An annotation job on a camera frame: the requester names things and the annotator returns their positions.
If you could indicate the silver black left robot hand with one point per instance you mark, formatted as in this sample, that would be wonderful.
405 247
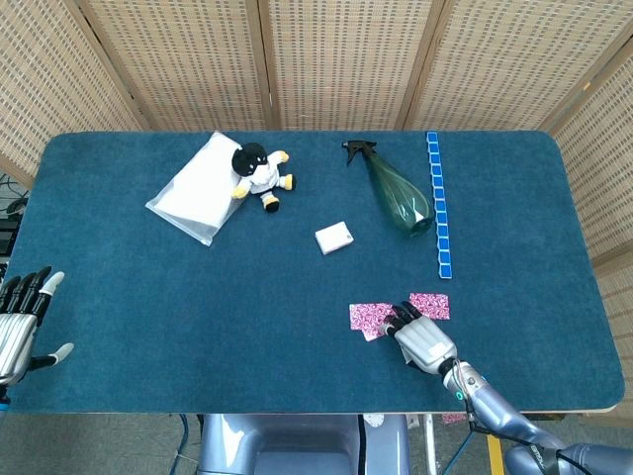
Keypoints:
17 334

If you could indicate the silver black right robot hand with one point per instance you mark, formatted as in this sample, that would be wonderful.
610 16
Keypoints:
425 346

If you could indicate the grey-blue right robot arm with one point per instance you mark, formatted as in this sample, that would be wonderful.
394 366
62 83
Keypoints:
499 410

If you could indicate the small white box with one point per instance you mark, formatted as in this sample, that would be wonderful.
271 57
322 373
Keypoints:
334 238

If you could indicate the white toothed disc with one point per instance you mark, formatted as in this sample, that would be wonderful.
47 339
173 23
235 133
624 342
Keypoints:
374 421

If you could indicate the blue white snake puzzle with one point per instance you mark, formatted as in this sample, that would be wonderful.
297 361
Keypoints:
440 222

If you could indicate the green glass spray bottle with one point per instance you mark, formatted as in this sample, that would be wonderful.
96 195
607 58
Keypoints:
400 198

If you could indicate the grey-blue robot torso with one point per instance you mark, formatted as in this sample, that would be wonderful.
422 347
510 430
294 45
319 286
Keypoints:
297 445

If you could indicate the blue felt table cover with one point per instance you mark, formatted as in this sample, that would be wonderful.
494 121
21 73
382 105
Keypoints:
198 321

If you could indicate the white padded plastic bag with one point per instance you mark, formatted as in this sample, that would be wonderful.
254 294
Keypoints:
193 198

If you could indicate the black white plush doll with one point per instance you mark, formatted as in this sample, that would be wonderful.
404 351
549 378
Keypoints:
259 178

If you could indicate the woven wicker screen panel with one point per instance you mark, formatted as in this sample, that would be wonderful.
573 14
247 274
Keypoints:
603 163
188 64
509 64
346 64
49 89

